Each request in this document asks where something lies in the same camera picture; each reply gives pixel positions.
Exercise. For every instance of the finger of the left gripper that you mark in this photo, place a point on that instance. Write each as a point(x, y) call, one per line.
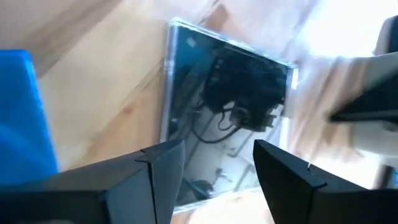
point(390, 35)
point(379, 105)

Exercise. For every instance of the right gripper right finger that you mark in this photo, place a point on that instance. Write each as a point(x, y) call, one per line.
point(311, 205)

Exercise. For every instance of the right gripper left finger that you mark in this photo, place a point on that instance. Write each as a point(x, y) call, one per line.
point(77, 199)

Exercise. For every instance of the blue disc case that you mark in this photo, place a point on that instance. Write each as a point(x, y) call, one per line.
point(21, 118)

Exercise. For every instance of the black CD jewel case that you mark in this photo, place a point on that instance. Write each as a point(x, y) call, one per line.
point(236, 93)

